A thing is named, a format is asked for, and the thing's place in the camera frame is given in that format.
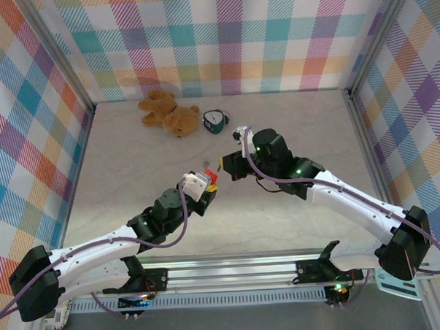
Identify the dark teal alarm clock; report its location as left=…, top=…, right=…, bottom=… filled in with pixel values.
left=201, top=108, right=231, bottom=136

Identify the tan plush teddy bear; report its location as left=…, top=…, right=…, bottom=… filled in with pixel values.
left=136, top=87, right=201, bottom=141

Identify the black controller board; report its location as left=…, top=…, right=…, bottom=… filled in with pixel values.
left=325, top=282, right=351, bottom=306
left=117, top=294, right=153, bottom=310

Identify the white printed package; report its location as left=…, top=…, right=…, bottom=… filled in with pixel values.
left=42, top=299, right=73, bottom=330

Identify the light blue card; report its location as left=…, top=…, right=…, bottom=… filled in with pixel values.
left=376, top=267, right=422, bottom=304

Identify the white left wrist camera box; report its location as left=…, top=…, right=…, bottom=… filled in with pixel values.
left=179, top=171, right=212, bottom=203

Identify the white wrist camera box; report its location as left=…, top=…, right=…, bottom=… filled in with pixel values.
left=179, top=171, right=212, bottom=203
left=231, top=125, right=259, bottom=160

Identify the thin black cable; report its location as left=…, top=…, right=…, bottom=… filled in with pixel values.
left=256, top=176, right=293, bottom=196

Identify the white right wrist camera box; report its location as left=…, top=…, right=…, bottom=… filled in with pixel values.
left=231, top=125, right=259, bottom=160

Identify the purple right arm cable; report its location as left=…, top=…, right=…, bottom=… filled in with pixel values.
left=239, top=118, right=440, bottom=284

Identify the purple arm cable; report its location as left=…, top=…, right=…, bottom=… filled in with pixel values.
left=0, top=180, right=194, bottom=322
left=239, top=118, right=440, bottom=284

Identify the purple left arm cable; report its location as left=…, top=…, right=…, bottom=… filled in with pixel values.
left=0, top=180, right=194, bottom=322

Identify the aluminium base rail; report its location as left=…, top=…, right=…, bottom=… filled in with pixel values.
left=139, top=247, right=368, bottom=297

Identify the white slotted cable duct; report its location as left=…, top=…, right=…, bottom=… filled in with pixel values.
left=70, top=286, right=329, bottom=315

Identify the aluminium side rail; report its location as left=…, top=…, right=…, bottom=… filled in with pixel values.
left=342, top=85, right=406, bottom=218
left=49, top=104, right=102, bottom=253

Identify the aluminium corner post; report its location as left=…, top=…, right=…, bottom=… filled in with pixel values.
left=21, top=0, right=96, bottom=115
left=344, top=0, right=422, bottom=98

